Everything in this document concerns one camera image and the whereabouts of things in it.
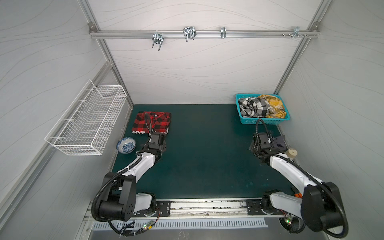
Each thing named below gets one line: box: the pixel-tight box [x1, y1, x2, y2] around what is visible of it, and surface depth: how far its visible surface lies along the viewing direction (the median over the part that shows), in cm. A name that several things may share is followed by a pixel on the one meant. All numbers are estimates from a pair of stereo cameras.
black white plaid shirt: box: [238, 97, 271, 118], surface depth 109 cm
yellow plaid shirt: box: [259, 94, 287, 119], surface depth 107 cm
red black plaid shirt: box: [132, 111, 172, 135], surface depth 107 cm
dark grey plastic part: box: [272, 135, 288, 152], surface depth 98 cm
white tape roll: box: [287, 148, 298, 158], surface depth 84 cm
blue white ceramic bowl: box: [116, 137, 136, 154], surface depth 96 cm
